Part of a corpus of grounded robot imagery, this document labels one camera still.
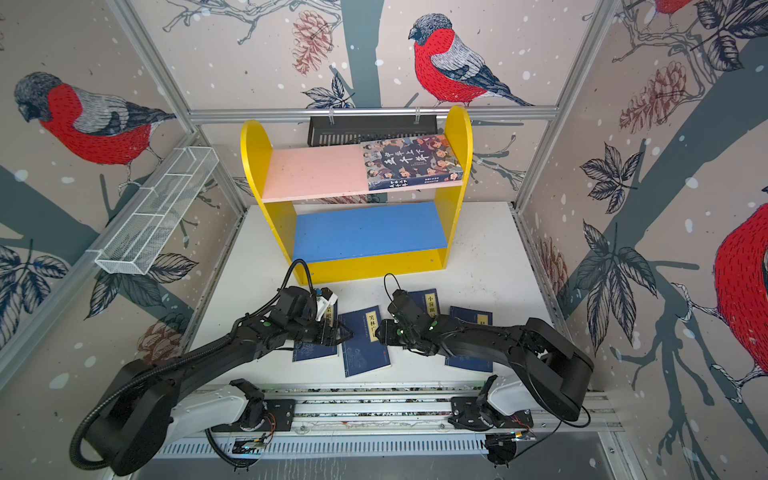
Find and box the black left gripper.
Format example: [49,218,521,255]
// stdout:
[287,317,356,345]

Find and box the colourful portrait cover book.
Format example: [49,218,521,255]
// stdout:
[360,135,463,191]

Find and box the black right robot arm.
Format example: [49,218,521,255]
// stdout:
[375,289,594,431]

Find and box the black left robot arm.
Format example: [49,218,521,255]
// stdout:
[69,286,354,475]

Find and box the navy book far left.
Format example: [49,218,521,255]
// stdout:
[292,319,338,363]

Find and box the navy book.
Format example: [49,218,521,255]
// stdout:
[444,306,493,373]
[292,319,338,363]
[339,306,391,378]
[408,288,440,318]

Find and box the navy book far right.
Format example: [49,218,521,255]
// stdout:
[444,306,493,373]

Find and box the yellow wooden bookshelf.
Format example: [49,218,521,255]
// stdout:
[240,120,468,284]

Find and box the black mesh tray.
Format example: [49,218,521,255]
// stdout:
[307,115,438,147]

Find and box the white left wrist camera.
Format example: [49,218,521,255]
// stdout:
[315,287,338,326]

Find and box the aluminium rail base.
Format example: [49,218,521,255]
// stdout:
[155,384,628,464]

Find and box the black corrugated cable hose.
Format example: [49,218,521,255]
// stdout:
[68,259,316,471]

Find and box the white wire mesh basket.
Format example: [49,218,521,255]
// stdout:
[95,146,219,275]

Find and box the aluminium horizontal frame bar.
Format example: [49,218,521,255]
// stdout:
[188,105,560,125]

